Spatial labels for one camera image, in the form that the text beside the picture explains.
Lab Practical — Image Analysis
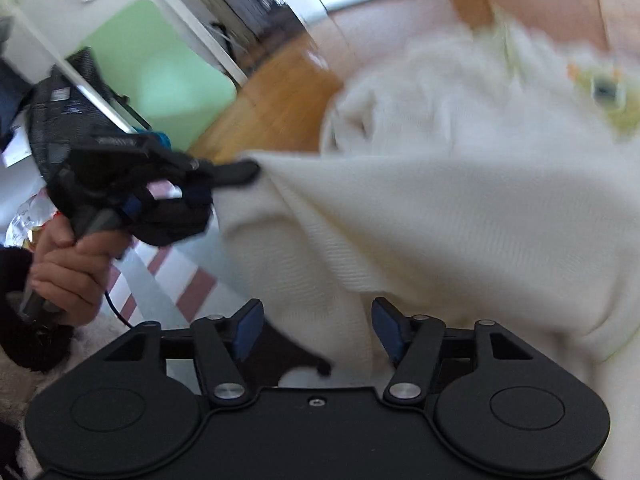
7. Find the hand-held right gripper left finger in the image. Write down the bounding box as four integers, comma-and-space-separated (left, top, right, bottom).
102, 299, 265, 407

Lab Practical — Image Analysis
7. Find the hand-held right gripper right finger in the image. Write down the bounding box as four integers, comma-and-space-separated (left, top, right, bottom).
371, 297, 533, 406

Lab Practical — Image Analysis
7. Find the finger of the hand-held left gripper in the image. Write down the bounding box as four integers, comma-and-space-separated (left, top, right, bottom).
210, 159, 261, 188

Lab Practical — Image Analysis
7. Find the white knit garment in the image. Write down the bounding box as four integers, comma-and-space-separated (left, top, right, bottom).
215, 10, 640, 480

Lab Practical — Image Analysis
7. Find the person's left hand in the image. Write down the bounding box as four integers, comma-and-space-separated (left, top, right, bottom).
29, 217, 135, 327

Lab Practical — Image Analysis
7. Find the pink striped cloth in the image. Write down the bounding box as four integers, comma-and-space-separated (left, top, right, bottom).
100, 240, 221, 323

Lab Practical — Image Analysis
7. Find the green panel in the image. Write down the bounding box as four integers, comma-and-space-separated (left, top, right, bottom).
75, 0, 238, 133

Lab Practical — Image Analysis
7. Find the black mesh object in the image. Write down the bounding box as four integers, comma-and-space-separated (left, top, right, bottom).
29, 49, 131, 186

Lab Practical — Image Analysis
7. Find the shiny foil bag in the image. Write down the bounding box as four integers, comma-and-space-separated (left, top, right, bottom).
5, 194, 58, 248

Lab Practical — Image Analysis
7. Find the black cable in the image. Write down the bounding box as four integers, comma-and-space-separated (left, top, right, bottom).
104, 285, 135, 330

